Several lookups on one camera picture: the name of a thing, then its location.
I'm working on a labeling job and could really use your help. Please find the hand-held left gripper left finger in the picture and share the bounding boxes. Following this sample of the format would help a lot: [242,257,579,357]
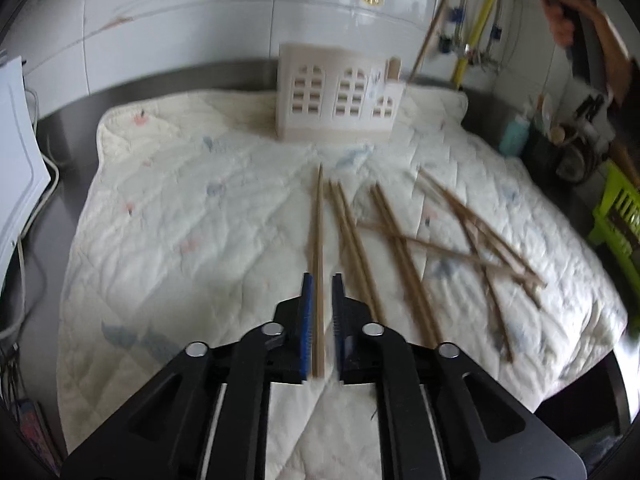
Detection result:
[62,272,316,480]

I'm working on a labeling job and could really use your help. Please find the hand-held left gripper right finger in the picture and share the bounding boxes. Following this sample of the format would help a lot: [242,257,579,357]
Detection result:
[331,273,587,480]

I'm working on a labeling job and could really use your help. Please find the cream utensil holder with windows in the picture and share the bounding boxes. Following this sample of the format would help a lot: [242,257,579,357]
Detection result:
[276,42,405,142]

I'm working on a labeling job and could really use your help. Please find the person's right forearm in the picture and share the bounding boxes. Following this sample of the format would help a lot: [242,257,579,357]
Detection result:
[595,7,634,109]

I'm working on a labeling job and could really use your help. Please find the person's right hand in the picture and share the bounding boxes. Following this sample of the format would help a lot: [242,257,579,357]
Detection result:
[541,0,608,50]

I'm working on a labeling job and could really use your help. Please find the yellow pipe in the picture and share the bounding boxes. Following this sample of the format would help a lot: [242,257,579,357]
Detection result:
[451,0,504,87]

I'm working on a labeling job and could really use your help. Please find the grey metal pipe fitting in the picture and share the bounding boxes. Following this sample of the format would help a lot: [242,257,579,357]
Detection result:
[464,41,495,69]

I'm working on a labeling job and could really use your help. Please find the white plastic scoop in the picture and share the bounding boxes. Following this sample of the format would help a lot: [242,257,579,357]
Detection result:
[536,94,557,127]

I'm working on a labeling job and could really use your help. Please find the cream printed quilt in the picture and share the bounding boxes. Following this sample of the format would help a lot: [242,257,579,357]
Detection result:
[56,87,630,480]

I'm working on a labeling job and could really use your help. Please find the teal bottle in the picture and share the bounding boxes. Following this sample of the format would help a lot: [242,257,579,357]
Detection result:
[499,109,532,159]

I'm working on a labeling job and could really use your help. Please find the brown wooden board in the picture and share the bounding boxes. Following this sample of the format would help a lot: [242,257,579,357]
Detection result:
[606,139,640,187]

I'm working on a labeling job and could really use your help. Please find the green plastic basket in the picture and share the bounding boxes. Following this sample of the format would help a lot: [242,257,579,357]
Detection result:
[586,159,640,257]

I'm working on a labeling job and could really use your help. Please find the power strip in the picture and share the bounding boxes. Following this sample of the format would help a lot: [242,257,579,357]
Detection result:
[12,397,58,468]

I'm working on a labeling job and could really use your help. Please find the white appliance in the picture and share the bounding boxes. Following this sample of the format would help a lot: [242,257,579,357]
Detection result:
[0,55,54,282]

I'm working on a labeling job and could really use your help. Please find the black knife handles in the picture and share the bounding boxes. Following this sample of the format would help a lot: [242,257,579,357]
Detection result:
[574,94,605,124]

